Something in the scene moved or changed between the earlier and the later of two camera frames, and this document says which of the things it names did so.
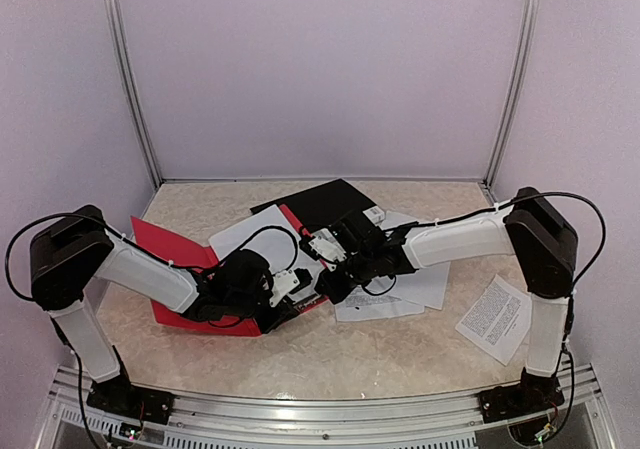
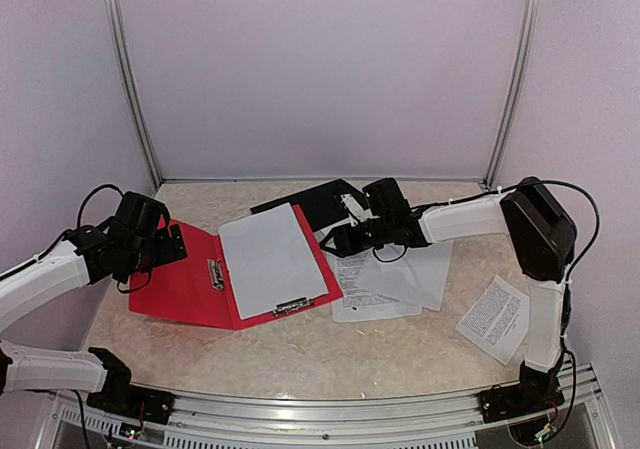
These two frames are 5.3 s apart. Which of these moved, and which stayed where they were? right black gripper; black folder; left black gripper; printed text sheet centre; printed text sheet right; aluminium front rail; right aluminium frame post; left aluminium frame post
Moved: right black gripper; left black gripper
Stayed: left aluminium frame post; right aluminium frame post; printed text sheet centre; black folder; aluminium front rail; printed text sheet right
